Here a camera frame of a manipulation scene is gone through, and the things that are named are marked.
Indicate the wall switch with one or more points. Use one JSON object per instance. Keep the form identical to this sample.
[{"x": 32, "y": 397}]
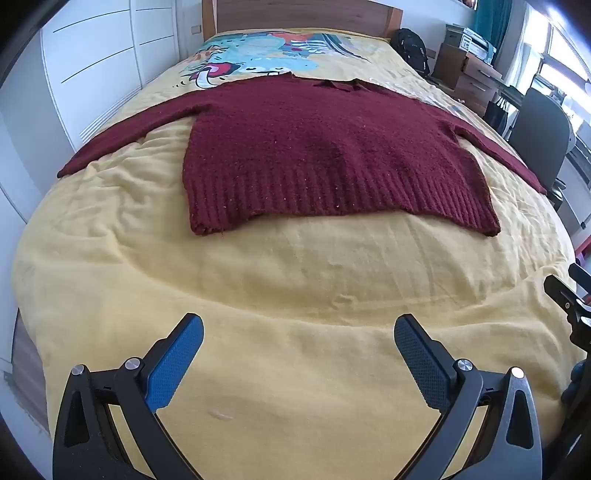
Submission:
[{"x": 197, "y": 29}]

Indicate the wall socket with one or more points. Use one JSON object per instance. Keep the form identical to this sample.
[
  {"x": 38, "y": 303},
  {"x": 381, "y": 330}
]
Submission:
[{"x": 431, "y": 53}]

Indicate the wooden bed frame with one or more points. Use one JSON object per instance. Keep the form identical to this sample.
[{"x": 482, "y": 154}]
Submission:
[{"x": 27, "y": 369}]

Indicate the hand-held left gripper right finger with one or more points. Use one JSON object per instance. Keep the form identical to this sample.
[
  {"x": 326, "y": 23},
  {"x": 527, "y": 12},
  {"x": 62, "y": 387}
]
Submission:
[{"x": 418, "y": 355}]

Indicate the yellow printed blanket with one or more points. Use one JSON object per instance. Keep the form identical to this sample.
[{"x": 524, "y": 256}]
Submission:
[{"x": 300, "y": 286}]

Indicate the wooden headboard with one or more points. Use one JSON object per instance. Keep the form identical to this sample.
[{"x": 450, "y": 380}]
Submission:
[{"x": 300, "y": 14}]

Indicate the grey printer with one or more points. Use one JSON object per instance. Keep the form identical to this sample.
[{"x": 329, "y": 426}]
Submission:
[{"x": 473, "y": 44}]

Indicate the teal curtain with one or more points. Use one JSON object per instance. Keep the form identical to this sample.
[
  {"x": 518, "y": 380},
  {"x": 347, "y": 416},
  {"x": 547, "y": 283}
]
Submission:
[{"x": 491, "y": 23}]

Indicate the grey office chair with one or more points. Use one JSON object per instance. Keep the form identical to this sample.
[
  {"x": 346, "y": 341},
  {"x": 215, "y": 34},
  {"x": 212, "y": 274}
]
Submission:
[{"x": 540, "y": 134}]

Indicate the window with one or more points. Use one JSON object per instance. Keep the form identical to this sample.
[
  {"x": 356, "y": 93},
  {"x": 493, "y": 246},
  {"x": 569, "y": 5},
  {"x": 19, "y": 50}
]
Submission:
[{"x": 554, "y": 50}]

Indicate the person's right hand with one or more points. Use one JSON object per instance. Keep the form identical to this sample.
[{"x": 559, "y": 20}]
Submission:
[{"x": 572, "y": 381}]

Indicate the wooden drawer cabinet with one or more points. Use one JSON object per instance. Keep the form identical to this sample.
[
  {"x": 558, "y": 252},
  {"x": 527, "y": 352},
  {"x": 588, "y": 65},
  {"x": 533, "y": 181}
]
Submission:
[{"x": 466, "y": 81}]

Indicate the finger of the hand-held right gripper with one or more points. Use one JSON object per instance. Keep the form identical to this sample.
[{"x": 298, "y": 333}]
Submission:
[
  {"x": 561, "y": 293},
  {"x": 581, "y": 277}
]

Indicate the black bag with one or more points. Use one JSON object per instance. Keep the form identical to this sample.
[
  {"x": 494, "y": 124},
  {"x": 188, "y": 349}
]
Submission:
[{"x": 497, "y": 115}]

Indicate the black backpack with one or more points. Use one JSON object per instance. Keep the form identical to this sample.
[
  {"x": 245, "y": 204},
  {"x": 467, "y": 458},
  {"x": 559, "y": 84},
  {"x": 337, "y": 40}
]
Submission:
[{"x": 411, "y": 48}]

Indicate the white wardrobe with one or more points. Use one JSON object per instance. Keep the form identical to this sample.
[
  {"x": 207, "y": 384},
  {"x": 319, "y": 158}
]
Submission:
[{"x": 92, "y": 55}]

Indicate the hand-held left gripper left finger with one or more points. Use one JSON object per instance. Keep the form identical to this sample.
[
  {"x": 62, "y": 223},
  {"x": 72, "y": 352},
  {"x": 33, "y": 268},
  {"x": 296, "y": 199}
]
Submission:
[{"x": 178, "y": 360}]

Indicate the maroon knitted sweater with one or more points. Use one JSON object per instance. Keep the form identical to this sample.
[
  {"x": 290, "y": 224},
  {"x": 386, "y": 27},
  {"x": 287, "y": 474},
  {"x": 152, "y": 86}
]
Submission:
[{"x": 323, "y": 152}]

